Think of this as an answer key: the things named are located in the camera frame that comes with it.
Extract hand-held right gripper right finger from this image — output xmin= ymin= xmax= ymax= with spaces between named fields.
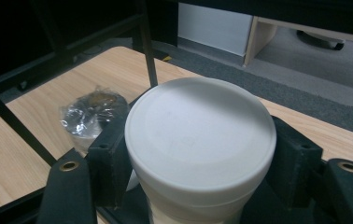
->
xmin=243 ymin=116 xmax=353 ymax=224

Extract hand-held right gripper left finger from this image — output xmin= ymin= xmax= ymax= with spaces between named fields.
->
xmin=36 ymin=102 xmax=134 ymax=224

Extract silver-lid jar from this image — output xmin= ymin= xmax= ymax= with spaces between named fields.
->
xmin=60 ymin=87 xmax=129 ymax=154

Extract white-lid jar white contents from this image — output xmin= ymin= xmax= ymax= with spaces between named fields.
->
xmin=124 ymin=77 xmax=277 ymax=224

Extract black two-tier metal rack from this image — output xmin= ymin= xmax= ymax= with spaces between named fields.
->
xmin=0 ymin=0 xmax=178 ymax=224

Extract black stand with striped base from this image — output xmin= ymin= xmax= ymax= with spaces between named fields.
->
xmin=152 ymin=49 xmax=178 ymax=63

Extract light wooden cabinet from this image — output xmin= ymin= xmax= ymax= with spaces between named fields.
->
xmin=243 ymin=15 xmax=353 ymax=68

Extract white panel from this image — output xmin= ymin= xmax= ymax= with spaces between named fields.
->
xmin=177 ymin=3 xmax=254 ymax=58

